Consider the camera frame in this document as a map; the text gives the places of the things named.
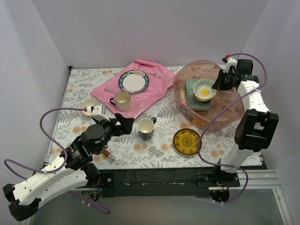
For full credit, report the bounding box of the mint divided rectangular tray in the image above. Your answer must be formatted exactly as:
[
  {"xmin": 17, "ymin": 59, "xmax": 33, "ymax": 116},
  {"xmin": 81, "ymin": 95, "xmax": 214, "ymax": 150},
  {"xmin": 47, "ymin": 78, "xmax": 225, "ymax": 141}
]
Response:
[{"xmin": 187, "ymin": 99, "xmax": 211, "ymax": 111}]

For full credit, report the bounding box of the yellow patterned plate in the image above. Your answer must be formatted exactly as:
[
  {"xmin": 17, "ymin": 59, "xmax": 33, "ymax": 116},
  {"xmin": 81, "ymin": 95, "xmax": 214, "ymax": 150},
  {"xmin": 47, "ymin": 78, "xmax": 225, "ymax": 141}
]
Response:
[{"xmin": 172, "ymin": 128, "xmax": 200, "ymax": 157}]

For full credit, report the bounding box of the dark green mug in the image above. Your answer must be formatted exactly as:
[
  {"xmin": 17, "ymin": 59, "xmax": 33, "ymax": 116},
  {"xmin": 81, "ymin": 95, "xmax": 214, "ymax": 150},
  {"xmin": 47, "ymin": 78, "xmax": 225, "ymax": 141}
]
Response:
[{"xmin": 138, "ymin": 117, "xmax": 157, "ymax": 140}]

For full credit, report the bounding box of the aluminium frame rail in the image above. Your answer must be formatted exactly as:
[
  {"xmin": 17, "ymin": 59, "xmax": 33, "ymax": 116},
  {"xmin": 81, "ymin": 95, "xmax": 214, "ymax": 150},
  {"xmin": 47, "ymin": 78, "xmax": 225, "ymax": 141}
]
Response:
[{"xmin": 21, "ymin": 170, "xmax": 293, "ymax": 225}]

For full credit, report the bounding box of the dark teal dotted bowl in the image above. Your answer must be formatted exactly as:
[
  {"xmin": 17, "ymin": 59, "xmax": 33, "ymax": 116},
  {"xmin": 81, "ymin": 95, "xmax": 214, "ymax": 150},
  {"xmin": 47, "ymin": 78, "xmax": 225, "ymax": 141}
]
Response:
[{"xmin": 193, "ymin": 95, "xmax": 214, "ymax": 104}]

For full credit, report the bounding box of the pink satin cloth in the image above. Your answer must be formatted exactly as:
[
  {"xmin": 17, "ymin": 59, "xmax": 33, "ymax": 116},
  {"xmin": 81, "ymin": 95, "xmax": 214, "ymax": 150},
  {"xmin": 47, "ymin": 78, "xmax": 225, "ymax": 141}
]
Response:
[{"xmin": 90, "ymin": 59, "xmax": 175, "ymax": 119}]

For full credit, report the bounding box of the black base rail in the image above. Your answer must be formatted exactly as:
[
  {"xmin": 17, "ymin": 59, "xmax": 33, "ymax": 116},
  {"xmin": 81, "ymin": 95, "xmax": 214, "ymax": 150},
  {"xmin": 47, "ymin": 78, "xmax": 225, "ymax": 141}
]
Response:
[{"xmin": 77, "ymin": 165, "xmax": 269, "ymax": 200}]

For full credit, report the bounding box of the wooden handled metal scraper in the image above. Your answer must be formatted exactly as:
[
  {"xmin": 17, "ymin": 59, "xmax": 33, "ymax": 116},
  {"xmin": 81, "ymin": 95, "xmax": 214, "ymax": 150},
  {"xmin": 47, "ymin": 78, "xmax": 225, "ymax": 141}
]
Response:
[{"xmin": 102, "ymin": 149, "xmax": 116, "ymax": 162}]

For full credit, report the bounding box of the silver fork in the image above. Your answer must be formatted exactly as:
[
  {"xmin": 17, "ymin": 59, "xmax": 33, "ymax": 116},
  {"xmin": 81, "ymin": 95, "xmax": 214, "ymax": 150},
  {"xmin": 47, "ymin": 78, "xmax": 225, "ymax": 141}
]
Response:
[{"xmin": 146, "ymin": 73, "xmax": 161, "ymax": 79}]

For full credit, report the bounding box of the striped white bowl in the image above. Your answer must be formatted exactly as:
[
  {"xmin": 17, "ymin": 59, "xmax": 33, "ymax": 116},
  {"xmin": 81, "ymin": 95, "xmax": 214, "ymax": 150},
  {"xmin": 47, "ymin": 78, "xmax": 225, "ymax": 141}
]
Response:
[{"xmin": 193, "ymin": 79, "xmax": 217, "ymax": 100}]

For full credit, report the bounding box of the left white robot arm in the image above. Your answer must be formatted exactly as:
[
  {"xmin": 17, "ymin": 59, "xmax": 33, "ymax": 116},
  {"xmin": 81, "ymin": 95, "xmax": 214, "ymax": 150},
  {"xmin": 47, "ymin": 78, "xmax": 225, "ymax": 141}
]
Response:
[{"xmin": 3, "ymin": 113, "xmax": 135, "ymax": 221}]

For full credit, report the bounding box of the green rimmed white plate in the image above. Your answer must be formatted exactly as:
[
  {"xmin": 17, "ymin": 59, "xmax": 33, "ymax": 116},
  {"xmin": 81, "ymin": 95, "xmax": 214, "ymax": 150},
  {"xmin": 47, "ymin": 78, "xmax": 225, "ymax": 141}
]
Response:
[{"xmin": 118, "ymin": 70, "xmax": 150, "ymax": 94}]

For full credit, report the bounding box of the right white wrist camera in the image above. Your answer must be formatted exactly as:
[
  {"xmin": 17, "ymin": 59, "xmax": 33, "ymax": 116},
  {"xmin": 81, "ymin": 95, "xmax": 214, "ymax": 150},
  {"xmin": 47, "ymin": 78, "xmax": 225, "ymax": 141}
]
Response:
[{"xmin": 222, "ymin": 54, "xmax": 237, "ymax": 73}]

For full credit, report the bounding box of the cream bowl pink rim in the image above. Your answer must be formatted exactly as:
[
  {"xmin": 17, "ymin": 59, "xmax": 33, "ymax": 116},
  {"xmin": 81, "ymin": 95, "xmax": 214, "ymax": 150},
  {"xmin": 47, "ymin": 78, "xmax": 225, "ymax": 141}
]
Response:
[{"xmin": 81, "ymin": 99, "xmax": 99, "ymax": 117}]

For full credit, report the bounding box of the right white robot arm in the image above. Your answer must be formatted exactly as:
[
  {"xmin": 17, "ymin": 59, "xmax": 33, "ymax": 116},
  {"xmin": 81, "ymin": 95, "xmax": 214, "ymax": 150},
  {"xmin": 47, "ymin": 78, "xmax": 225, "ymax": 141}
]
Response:
[{"xmin": 212, "ymin": 56, "xmax": 279, "ymax": 186}]

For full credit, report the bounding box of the cream mug black rim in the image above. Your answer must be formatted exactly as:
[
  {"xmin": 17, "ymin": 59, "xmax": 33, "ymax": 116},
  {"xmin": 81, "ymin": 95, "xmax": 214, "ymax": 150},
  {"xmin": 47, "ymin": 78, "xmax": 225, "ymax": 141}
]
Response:
[{"xmin": 109, "ymin": 91, "xmax": 131, "ymax": 111}]

